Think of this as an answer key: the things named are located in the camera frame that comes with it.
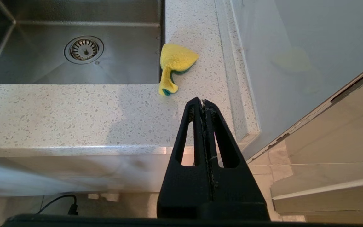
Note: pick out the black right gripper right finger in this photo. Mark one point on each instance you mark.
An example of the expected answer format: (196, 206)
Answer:
(238, 195)

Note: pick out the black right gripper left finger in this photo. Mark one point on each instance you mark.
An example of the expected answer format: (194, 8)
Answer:
(184, 189)

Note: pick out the yellow green sponge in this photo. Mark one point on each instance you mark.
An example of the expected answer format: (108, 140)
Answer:
(176, 60)

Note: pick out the metal sink drain strainer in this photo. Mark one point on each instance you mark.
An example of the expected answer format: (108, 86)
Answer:
(83, 49)

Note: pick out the stainless steel sink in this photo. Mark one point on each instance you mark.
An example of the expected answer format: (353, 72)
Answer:
(74, 56)

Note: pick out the beige cabinet panel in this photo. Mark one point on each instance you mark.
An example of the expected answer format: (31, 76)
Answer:
(342, 132)

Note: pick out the white base cabinet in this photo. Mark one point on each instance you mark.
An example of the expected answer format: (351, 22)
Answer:
(58, 173)

